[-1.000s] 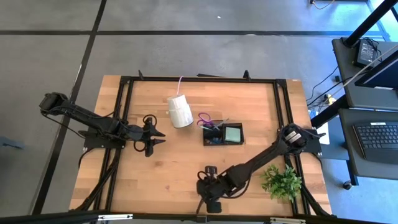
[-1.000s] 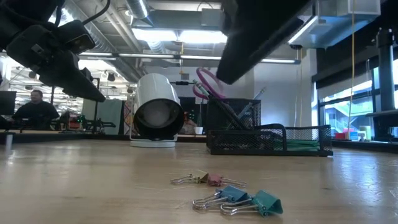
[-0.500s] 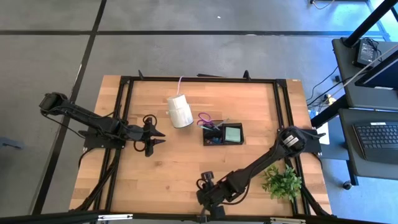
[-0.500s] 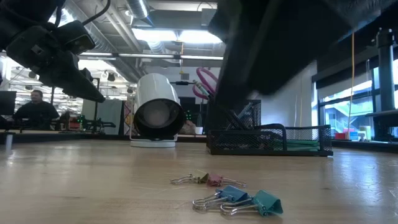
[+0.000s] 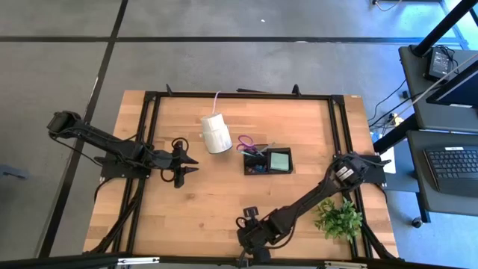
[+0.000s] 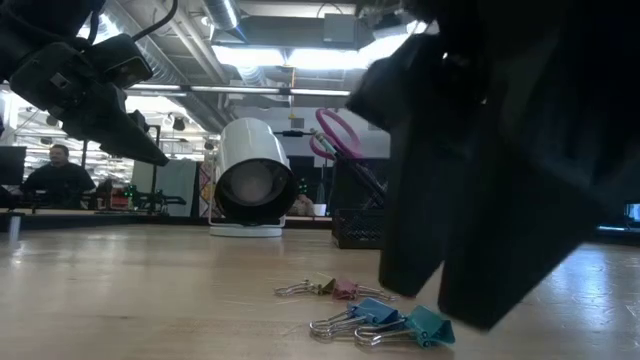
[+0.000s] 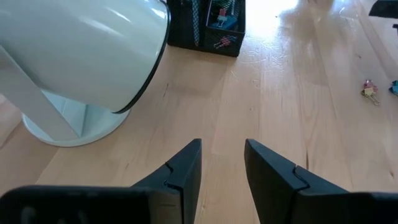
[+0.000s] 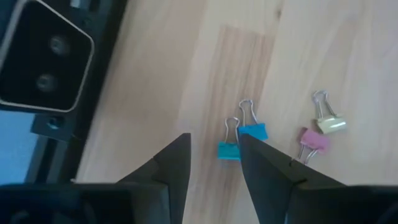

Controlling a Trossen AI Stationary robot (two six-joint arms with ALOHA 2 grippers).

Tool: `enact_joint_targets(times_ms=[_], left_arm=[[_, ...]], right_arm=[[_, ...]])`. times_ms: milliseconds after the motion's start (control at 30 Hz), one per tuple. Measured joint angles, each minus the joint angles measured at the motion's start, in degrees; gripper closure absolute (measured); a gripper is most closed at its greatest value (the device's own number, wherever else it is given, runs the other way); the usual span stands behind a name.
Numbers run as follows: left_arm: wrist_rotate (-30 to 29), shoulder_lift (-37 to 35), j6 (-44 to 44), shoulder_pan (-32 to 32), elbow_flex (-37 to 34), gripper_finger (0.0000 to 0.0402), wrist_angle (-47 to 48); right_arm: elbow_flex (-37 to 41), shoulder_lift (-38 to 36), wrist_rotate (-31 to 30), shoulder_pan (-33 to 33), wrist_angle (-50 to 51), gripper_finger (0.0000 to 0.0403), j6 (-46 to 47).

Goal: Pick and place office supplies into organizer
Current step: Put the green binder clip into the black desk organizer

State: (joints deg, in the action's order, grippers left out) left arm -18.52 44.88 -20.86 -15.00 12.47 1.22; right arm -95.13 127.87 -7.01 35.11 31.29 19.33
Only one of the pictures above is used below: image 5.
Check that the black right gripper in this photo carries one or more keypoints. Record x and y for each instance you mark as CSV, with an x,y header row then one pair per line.
x,y
257,233

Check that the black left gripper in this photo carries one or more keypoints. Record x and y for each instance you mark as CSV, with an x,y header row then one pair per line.
x,y
166,160

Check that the teal pencil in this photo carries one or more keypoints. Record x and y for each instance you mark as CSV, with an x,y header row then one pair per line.
x,y
246,153

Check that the blue binder clip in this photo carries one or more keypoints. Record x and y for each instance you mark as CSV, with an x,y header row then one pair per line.
x,y
260,170

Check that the grey pencil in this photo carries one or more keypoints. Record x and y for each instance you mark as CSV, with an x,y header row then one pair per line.
x,y
269,146

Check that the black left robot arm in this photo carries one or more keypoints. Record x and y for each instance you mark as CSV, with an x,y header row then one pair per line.
x,y
112,143

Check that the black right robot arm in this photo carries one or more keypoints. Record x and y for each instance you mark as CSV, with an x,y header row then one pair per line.
x,y
306,201

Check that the black mesh desk organizer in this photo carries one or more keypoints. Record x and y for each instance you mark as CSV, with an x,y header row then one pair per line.
x,y
276,173

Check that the white cylindrical desk lamp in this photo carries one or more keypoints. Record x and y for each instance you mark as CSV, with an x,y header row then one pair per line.
x,y
216,134

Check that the green potted plant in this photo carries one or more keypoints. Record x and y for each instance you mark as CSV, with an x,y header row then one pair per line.
x,y
338,220

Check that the white paper sheet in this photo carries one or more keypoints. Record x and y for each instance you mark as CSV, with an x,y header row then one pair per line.
x,y
390,166

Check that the black caster wheel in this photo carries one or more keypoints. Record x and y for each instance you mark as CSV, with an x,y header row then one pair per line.
x,y
417,222

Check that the yellow power plug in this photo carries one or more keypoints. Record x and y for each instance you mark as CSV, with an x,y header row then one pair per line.
x,y
396,120

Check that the grey keyboard desk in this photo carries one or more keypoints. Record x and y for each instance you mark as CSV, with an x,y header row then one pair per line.
x,y
448,205

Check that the black keyboard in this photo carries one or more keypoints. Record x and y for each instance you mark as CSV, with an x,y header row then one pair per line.
x,y
452,168

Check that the grey side desk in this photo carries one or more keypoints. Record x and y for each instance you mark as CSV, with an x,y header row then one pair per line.
x,y
414,97

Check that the black monitor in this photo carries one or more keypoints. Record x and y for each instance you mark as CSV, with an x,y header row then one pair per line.
x,y
459,93

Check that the black electronics box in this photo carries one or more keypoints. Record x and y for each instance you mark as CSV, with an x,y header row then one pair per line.
x,y
438,63

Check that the black frame clamp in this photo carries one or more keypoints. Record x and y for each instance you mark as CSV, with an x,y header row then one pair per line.
x,y
296,90
169,90

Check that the black table frame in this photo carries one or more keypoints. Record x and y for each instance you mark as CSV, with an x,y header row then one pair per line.
x,y
242,96

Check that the black camera rig bar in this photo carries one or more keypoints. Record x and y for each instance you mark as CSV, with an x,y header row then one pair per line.
x,y
56,261

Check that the black column post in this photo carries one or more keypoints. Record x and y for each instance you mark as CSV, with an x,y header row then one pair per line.
x,y
444,26

